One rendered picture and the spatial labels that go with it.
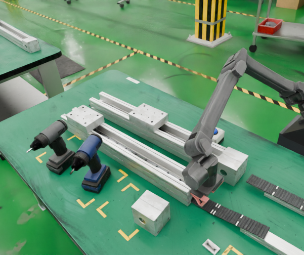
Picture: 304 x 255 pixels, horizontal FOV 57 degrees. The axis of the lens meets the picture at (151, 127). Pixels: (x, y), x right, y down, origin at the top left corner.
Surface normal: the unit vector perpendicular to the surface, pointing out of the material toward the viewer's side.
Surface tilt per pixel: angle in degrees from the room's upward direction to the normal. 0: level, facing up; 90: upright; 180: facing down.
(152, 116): 0
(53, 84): 90
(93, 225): 0
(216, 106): 43
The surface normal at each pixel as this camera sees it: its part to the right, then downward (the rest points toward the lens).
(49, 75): 0.69, 0.41
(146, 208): -0.07, -0.78
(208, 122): 0.47, -0.38
